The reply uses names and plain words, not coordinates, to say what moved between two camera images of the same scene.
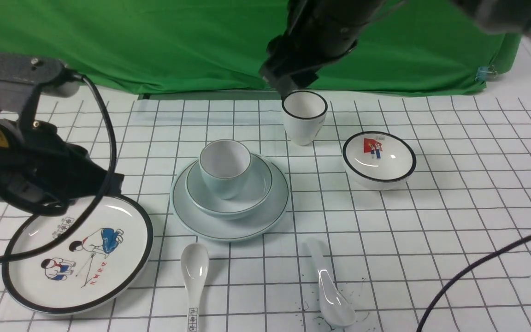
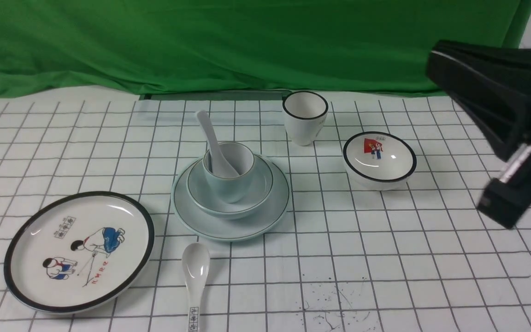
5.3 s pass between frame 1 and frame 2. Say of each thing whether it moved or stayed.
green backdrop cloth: stayed
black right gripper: moved
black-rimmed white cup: stayed
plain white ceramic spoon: moved
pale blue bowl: stayed
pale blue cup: stayed
